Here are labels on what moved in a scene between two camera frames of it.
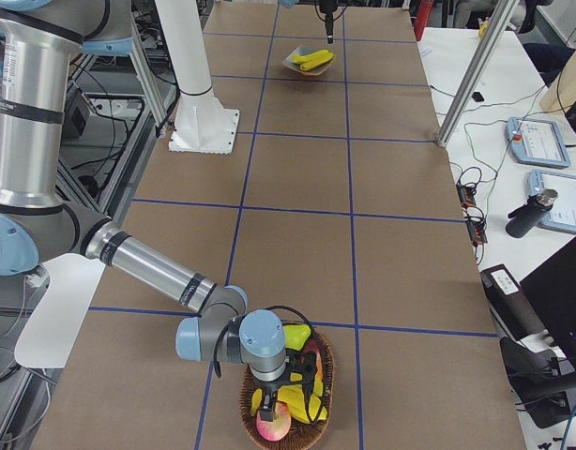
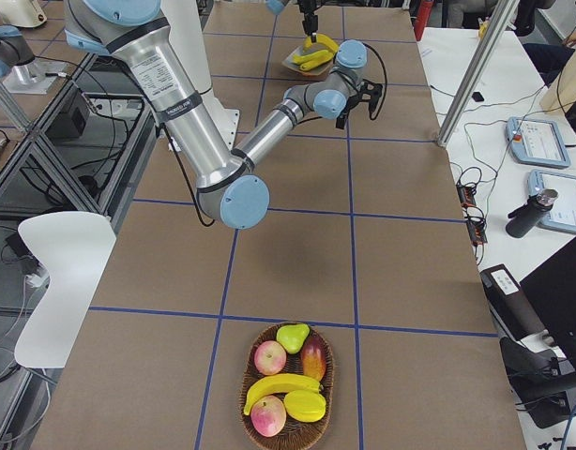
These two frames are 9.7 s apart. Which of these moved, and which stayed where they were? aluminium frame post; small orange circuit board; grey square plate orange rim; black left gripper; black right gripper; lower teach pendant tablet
Moved: black right gripper; black left gripper
Stayed: small orange circuit board; grey square plate orange rim; lower teach pendant tablet; aluminium frame post
